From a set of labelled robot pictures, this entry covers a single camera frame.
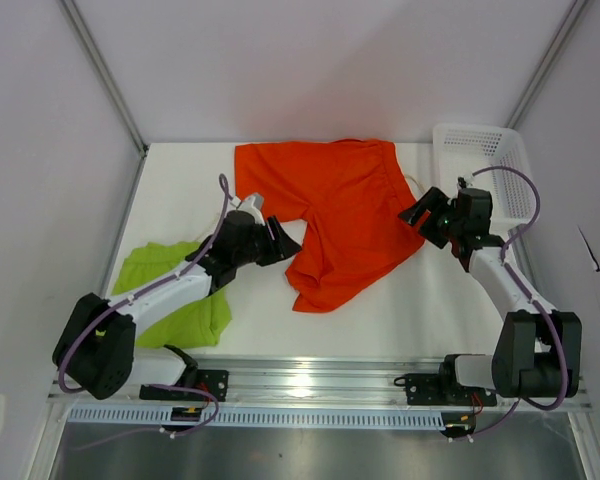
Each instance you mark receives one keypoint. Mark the left corner aluminium post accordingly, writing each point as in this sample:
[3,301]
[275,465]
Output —
[87,41]

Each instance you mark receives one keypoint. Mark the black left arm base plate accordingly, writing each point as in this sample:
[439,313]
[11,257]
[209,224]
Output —
[200,385]

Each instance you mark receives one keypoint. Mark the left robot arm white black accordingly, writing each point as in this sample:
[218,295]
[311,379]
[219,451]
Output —
[96,350]

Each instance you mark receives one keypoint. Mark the aluminium frame rail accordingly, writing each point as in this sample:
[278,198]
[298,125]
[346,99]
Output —
[305,382]

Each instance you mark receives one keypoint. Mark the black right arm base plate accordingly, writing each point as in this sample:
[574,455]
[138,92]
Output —
[428,389]

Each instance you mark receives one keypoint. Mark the lime green shorts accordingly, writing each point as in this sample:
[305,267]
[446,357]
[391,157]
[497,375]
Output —
[182,313]

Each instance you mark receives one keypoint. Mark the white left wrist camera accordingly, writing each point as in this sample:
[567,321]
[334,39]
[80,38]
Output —
[252,205]

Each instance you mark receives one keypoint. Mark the orange shorts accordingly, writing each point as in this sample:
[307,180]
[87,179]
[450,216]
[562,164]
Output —
[350,194]

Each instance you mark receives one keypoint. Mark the corner aluminium post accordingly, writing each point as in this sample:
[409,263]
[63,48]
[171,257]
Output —
[567,27]
[87,41]

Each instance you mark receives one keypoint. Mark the white slotted cable duct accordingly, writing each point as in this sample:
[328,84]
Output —
[389,419]

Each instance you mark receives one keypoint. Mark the white plastic perforated basket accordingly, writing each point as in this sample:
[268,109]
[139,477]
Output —
[494,159]

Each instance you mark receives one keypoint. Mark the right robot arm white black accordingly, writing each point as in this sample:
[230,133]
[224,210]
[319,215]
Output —
[537,355]

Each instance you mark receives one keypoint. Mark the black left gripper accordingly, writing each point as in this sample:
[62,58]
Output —
[282,247]

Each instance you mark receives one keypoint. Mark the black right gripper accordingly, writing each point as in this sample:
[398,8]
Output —
[431,200]

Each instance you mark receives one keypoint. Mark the right corner aluminium post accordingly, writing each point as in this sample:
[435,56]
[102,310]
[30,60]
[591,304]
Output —
[567,27]

